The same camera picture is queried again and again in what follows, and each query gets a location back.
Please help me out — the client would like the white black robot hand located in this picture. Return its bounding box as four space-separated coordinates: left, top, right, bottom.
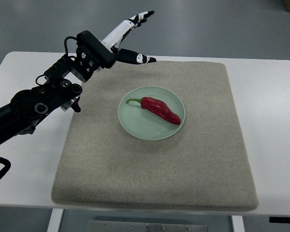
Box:
100 11 157 65

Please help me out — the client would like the red pepper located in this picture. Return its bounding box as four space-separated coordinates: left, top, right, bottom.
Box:
125 97 181 125

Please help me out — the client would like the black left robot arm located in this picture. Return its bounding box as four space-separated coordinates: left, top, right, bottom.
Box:
0 30 118 145

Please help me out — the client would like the light green plate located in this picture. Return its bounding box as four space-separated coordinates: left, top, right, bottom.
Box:
118 86 186 141

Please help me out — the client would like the beige felt mat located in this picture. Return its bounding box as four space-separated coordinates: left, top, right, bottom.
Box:
51 61 258 211

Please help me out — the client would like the white table leg left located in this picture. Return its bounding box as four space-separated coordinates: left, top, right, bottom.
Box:
47 209 64 232

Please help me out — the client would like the white table leg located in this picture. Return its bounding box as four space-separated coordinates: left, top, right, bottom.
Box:
47 209 64 232
231 216 245 232

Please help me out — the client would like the white table leg right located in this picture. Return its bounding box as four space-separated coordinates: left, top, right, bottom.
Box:
231 216 245 232

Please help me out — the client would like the black table control panel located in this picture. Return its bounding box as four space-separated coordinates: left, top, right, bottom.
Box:
269 217 290 224

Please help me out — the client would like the black braided cable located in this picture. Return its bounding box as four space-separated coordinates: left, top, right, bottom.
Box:
0 156 12 189

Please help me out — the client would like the metal table base plate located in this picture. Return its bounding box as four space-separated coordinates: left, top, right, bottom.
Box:
87 220 208 232

